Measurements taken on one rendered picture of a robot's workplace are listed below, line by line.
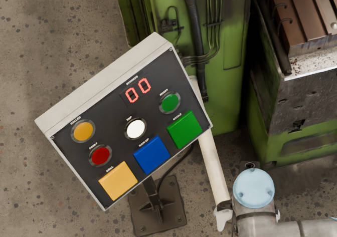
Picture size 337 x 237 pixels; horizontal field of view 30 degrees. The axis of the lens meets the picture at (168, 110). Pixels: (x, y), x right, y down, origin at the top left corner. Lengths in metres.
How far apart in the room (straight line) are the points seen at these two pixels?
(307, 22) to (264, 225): 0.66
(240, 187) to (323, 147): 1.29
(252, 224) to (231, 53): 0.83
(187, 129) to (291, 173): 1.08
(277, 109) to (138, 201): 0.86
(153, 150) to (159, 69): 0.20
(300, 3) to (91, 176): 0.70
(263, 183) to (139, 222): 1.35
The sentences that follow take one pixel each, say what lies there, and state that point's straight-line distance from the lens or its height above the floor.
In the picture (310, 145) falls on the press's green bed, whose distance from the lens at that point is 2.42.
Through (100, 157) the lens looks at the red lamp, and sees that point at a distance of 1.43.
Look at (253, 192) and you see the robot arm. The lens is 1.18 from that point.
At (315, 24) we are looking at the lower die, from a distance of 1.67.
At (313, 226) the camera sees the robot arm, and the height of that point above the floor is 1.26.
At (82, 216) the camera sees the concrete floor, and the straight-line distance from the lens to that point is 2.54.
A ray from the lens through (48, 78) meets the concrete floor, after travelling 2.76.
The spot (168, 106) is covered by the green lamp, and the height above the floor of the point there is 1.09.
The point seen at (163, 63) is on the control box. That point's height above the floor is 1.17.
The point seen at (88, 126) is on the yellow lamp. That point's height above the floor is 1.17.
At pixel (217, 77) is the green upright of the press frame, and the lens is 2.04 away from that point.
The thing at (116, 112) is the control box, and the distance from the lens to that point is 1.39.
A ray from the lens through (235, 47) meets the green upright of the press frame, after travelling 1.88.
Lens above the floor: 2.43
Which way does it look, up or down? 68 degrees down
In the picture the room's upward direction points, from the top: 11 degrees counter-clockwise
